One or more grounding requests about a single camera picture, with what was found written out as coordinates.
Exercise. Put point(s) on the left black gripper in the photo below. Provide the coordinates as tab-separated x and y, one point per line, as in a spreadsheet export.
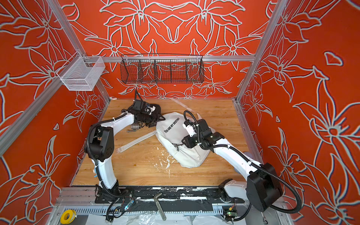
153	122

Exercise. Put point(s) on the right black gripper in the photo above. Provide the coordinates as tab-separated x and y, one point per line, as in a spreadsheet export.
188	141

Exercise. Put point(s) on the white backpack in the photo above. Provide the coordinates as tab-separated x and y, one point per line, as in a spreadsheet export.
170	134

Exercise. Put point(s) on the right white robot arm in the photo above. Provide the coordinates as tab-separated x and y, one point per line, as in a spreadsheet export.
263	187

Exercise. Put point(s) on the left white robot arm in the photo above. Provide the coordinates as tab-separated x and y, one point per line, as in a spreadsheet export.
100	141

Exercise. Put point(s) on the silver wrench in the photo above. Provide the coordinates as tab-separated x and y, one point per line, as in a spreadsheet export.
265	221

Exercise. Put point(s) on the yellow tape roll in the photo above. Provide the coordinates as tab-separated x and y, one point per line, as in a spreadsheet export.
68	217

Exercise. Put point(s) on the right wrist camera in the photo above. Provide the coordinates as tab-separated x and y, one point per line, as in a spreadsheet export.
190	128

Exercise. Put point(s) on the black wire wall basket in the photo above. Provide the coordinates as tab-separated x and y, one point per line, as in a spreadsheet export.
167	69

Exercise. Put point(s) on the white wire wall basket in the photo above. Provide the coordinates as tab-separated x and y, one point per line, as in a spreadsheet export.
77	74

